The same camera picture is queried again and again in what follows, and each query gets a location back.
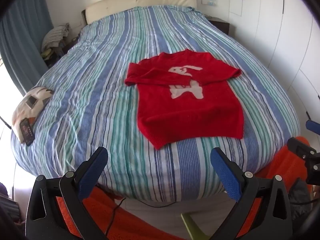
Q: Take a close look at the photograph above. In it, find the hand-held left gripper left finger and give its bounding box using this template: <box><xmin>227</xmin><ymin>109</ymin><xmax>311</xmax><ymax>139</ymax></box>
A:
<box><xmin>25</xmin><ymin>147</ymin><xmax>108</xmax><ymax>240</ymax></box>

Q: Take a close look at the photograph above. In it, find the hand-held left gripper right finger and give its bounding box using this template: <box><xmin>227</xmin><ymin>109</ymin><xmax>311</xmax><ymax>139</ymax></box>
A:
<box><xmin>210</xmin><ymin>147</ymin><xmax>292</xmax><ymax>240</ymax></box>

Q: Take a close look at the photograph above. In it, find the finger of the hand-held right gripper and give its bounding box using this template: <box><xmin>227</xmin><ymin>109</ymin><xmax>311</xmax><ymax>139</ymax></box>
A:
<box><xmin>287</xmin><ymin>136</ymin><xmax>318</xmax><ymax>161</ymax></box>
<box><xmin>305</xmin><ymin>119</ymin><xmax>320</xmax><ymax>133</ymax></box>

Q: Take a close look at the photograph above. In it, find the red sweater with white animal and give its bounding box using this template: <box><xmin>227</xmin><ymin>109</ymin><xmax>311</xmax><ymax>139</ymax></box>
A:
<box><xmin>124</xmin><ymin>49</ymin><xmax>245</xmax><ymax>151</ymax></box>

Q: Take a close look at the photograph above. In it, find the pile of clothes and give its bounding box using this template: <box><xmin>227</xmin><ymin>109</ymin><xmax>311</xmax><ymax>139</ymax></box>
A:
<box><xmin>41</xmin><ymin>23</ymin><xmax>72</xmax><ymax>60</ymax></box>

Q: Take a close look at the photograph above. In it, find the orange shaggy rug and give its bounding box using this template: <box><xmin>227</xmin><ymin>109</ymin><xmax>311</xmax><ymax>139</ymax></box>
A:
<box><xmin>55</xmin><ymin>136</ymin><xmax>315</xmax><ymax>240</ymax></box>

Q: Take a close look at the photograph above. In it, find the dark grey bag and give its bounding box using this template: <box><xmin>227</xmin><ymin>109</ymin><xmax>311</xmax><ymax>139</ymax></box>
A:
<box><xmin>287</xmin><ymin>179</ymin><xmax>313</xmax><ymax>220</ymax></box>

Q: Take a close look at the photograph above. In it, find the yellow-green plastic piece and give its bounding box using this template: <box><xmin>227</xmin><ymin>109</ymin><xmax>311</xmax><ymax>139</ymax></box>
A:
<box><xmin>180</xmin><ymin>212</ymin><xmax>210</xmax><ymax>240</ymax></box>

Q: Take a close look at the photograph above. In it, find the black smartphone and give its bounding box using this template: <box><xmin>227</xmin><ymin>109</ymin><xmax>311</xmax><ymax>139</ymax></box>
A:
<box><xmin>19</xmin><ymin>119</ymin><xmax>35</xmax><ymax>147</ymax></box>

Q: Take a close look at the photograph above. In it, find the striped blue green bedspread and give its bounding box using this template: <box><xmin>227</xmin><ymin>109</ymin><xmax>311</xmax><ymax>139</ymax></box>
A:
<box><xmin>10</xmin><ymin>4</ymin><xmax>302</xmax><ymax>203</ymax></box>

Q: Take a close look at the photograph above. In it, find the dark striped cloth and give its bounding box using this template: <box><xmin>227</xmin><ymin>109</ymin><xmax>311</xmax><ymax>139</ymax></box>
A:
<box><xmin>0</xmin><ymin>182</ymin><xmax>25</xmax><ymax>240</ymax></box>

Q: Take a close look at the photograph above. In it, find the patterned cream pillow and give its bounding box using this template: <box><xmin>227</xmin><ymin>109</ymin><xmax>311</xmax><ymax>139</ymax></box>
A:
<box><xmin>11</xmin><ymin>86</ymin><xmax>55</xmax><ymax>145</ymax></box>

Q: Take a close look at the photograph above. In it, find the white wardrobe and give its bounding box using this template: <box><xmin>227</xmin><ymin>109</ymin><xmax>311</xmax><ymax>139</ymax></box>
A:
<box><xmin>225</xmin><ymin>0</ymin><xmax>320</xmax><ymax>130</ymax></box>

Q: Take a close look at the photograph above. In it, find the dark wooden nightstand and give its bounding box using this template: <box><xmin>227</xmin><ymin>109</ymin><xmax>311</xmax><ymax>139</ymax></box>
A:
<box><xmin>205</xmin><ymin>15</ymin><xmax>230</xmax><ymax>35</ymax></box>

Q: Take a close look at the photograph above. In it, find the blue curtain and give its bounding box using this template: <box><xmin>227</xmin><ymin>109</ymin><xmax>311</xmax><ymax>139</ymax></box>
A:
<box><xmin>0</xmin><ymin>0</ymin><xmax>54</xmax><ymax>95</ymax></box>

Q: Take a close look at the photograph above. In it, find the black cable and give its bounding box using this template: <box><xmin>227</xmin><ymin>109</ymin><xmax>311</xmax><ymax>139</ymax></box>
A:
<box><xmin>104</xmin><ymin>197</ymin><xmax>175</xmax><ymax>235</ymax></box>

